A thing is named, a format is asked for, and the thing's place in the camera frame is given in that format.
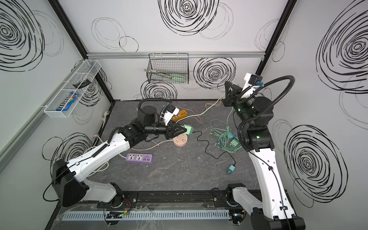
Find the blue candy pack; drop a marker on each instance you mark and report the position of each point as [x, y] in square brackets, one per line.
[67, 103]

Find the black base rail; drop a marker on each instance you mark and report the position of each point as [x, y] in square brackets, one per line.
[132, 199]

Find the aluminium wall rail back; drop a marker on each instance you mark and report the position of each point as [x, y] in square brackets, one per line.
[191, 54]

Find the green plug adapter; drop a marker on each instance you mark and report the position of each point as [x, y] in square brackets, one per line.
[189, 129]

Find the orange power strip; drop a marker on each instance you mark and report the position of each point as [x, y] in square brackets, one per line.
[181, 114]

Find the white slotted cable duct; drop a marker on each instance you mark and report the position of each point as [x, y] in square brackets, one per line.
[146, 215]

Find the purple power strip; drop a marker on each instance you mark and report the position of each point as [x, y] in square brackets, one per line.
[139, 158]

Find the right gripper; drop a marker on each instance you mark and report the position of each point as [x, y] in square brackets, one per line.
[228, 94]

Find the white wire shelf basket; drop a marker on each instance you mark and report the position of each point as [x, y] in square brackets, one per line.
[88, 96]

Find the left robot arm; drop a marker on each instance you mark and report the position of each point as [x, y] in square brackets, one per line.
[70, 179]

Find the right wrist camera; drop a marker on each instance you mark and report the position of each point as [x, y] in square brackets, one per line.
[252, 82]

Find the round pink power strip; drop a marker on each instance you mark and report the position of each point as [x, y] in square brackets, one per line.
[180, 142]

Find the black wire basket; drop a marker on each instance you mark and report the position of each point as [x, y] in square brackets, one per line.
[167, 65]

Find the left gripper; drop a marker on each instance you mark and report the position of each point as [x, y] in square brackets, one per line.
[168, 131]

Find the aluminium wall rail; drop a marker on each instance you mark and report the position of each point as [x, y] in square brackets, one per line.
[22, 136]
[191, 54]

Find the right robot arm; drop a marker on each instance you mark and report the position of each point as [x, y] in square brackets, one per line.
[274, 211]

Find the aluminium wall rail left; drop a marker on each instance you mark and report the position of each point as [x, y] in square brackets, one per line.
[22, 136]

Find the metal tongs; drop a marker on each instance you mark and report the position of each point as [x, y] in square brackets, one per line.
[158, 73]

